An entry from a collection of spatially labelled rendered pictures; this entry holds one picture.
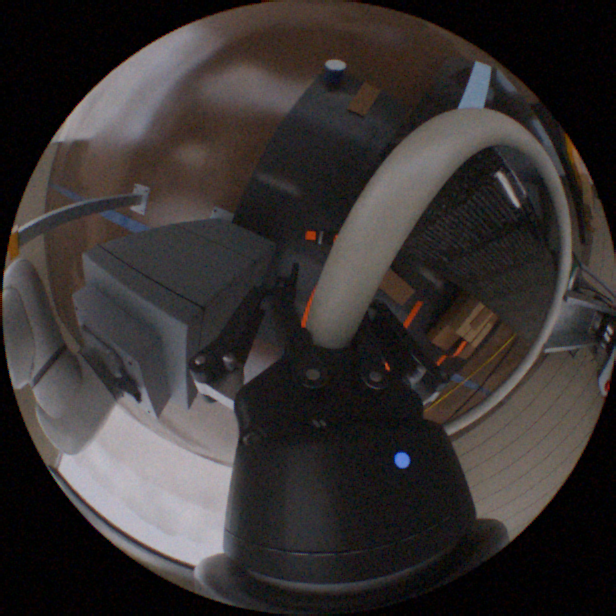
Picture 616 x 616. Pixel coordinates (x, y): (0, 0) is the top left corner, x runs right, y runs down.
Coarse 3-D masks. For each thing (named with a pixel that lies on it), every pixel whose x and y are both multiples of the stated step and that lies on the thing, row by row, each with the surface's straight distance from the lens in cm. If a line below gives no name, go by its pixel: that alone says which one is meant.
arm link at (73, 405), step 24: (72, 360) 48; (48, 384) 46; (72, 384) 46; (96, 384) 47; (48, 408) 47; (72, 408) 46; (96, 408) 47; (48, 432) 50; (72, 432) 47; (96, 432) 50
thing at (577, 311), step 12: (564, 300) 45; (576, 300) 49; (588, 300) 61; (564, 312) 55; (576, 312) 62; (588, 312) 72; (612, 312) 93; (540, 324) 49; (564, 324) 58; (576, 324) 66; (588, 324) 77; (552, 336) 55; (564, 336) 61; (576, 336) 69; (588, 336) 80; (552, 348) 50; (564, 348) 56; (576, 348) 65
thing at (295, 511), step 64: (256, 384) 7; (256, 448) 5; (320, 448) 4; (384, 448) 4; (448, 448) 6; (256, 512) 4; (320, 512) 4; (384, 512) 4; (448, 512) 5; (320, 576) 4; (384, 576) 4
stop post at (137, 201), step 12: (144, 192) 159; (72, 204) 139; (84, 204) 136; (96, 204) 140; (108, 204) 145; (120, 204) 150; (132, 204) 157; (144, 204) 158; (48, 216) 128; (60, 216) 131; (72, 216) 134; (84, 216) 138; (24, 228) 126; (36, 228) 128; (48, 228) 130; (12, 240) 124; (24, 240) 128; (12, 252) 126
